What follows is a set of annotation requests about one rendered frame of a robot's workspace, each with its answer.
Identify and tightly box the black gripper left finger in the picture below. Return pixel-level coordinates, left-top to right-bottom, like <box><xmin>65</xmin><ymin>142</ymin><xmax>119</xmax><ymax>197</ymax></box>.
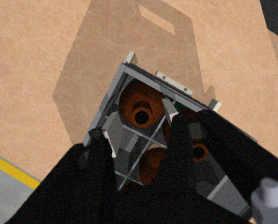
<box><xmin>4</xmin><ymin>111</ymin><xmax>124</xmax><ymax>224</ymax></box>

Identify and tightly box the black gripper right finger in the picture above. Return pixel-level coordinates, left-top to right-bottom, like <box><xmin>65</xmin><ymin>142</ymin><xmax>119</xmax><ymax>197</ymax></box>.
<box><xmin>142</xmin><ymin>97</ymin><xmax>278</xmax><ymax>224</ymax></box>

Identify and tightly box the grey divided crate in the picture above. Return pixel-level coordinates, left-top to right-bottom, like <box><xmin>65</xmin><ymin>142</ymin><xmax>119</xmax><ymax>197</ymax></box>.
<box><xmin>82</xmin><ymin>63</ymin><xmax>228</xmax><ymax>199</ymax></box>

